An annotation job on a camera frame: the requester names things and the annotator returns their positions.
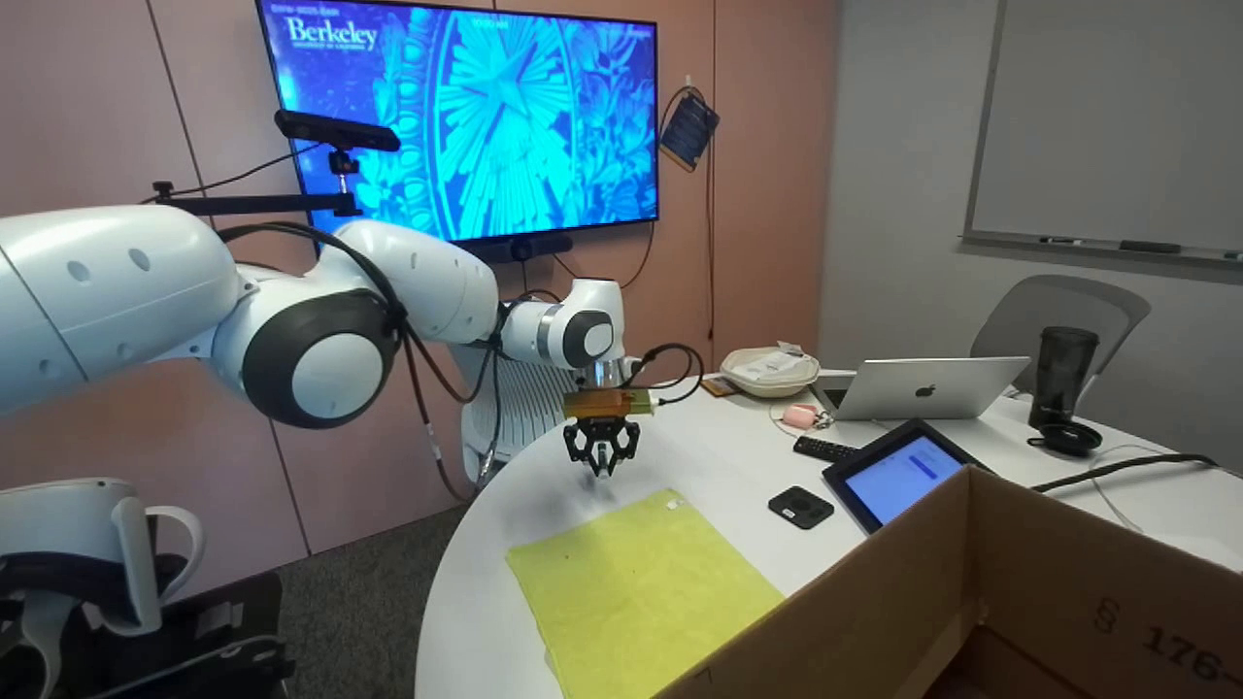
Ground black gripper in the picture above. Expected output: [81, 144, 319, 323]
[560, 412, 646, 483]

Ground yellow towel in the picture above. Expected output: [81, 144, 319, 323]
[500, 487, 789, 699]

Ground pink computer mouse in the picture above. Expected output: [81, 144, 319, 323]
[773, 402, 832, 434]

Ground black smartphone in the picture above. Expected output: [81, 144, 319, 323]
[764, 483, 841, 532]

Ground black video bar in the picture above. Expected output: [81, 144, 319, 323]
[450, 230, 579, 270]

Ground black remote control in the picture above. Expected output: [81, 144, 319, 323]
[794, 434, 867, 465]

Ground black tablet lit screen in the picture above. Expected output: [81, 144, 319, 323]
[820, 415, 982, 536]

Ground silver laptop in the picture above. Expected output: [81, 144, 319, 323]
[826, 354, 1039, 425]

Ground small black round device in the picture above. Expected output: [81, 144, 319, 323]
[1031, 415, 1109, 464]

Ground black cylindrical cup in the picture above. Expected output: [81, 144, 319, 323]
[1035, 323, 1104, 440]

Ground grey shell chair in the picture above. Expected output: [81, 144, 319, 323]
[966, 272, 1153, 393]

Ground white VR headset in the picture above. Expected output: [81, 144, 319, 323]
[0, 475, 211, 699]

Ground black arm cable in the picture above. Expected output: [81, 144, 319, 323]
[213, 217, 711, 495]

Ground black wall panel device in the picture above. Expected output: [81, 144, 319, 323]
[657, 85, 723, 170]

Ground wall television blue image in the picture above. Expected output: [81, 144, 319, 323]
[252, 0, 666, 258]

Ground black stereo camera bar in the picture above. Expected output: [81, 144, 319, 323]
[274, 108, 403, 157]

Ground black camera stand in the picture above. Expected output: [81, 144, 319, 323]
[144, 148, 371, 223]

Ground black table cable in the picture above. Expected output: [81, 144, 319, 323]
[1043, 451, 1224, 499]

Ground white wall whiteboard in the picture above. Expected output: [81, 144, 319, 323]
[961, 0, 1243, 283]

